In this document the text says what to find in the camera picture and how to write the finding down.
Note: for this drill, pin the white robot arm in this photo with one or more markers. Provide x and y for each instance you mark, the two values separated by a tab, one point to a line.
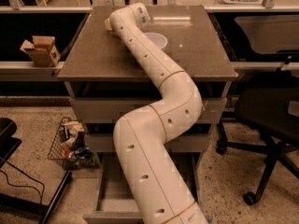
160	193

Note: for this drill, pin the grey drawer cabinet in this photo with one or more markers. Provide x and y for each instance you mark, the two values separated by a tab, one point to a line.
100	66

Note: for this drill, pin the top grey drawer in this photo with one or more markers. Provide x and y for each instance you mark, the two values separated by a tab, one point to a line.
108	110

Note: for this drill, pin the grey drawer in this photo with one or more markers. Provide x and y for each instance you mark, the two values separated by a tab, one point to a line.
115	202
184	143
108	110

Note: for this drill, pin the middle grey drawer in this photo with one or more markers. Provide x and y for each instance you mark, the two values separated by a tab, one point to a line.
184	143

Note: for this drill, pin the bottom grey drawer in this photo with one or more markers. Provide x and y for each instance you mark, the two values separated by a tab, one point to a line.
115	202

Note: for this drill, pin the white ceramic bowl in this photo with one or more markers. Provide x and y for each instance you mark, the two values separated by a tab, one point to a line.
159	40

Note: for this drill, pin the open cardboard box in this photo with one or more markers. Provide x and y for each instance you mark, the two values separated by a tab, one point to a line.
42	51

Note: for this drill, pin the black office chair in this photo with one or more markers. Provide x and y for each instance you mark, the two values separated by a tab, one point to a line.
269	105

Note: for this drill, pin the wire basket with items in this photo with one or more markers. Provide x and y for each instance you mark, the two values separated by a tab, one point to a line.
69	149

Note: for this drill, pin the black stand with cable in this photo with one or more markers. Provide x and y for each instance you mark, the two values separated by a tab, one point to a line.
8	144

